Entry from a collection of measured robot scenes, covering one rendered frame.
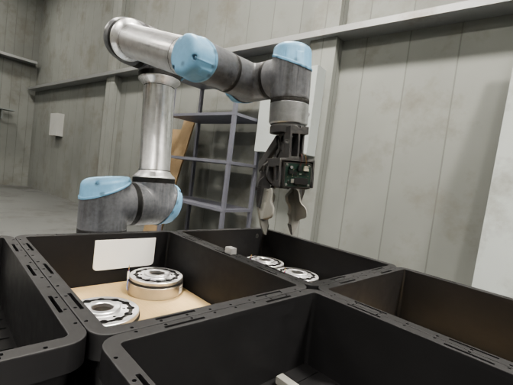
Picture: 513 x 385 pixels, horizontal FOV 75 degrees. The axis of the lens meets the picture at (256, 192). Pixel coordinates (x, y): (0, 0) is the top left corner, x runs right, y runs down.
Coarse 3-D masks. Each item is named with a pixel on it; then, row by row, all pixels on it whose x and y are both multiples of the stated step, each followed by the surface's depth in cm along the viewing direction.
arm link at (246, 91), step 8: (248, 64) 65; (256, 64) 67; (248, 72) 65; (256, 72) 66; (240, 80) 64; (248, 80) 65; (256, 80) 66; (240, 88) 65; (248, 88) 66; (256, 88) 66; (232, 96) 72; (240, 96) 68; (248, 96) 69; (256, 96) 68; (264, 96) 68
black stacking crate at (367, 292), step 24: (360, 288) 56; (384, 288) 62; (408, 288) 67; (432, 288) 64; (456, 288) 61; (408, 312) 66; (432, 312) 63; (456, 312) 60; (480, 312) 58; (504, 312) 55; (456, 336) 60; (480, 336) 58; (504, 336) 55
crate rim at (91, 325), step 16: (192, 240) 70; (32, 256) 47; (224, 256) 61; (48, 272) 41; (272, 272) 53; (64, 288) 37; (288, 288) 47; (304, 288) 48; (80, 304) 34; (224, 304) 38; (240, 304) 39; (80, 320) 31; (96, 320) 31; (144, 320) 32; (160, 320) 33; (96, 336) 29; (96, 352) 29
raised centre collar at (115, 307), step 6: (102, 300) 50; (108, 300) 50; (90, 306) 48; (96, 306) 49; (108, 306) 50; (114, 306) 49; (120, 306) 49; (96, 312) 46; (102, 312) 46; (108, 312) 46; (114, 312) 47
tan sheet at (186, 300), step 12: (72, 288) 62; (84, 288) 63; (96, 288) 64; (108, 288) 64; (120, 288) 65; (132, 300) 60; (144, 300) 61; (168, 300) 62; (180, 300) 63; (192, 300) 64; (204, 300) 64; (144, 312) 56; (156, 312) 57; (168, 312) 57
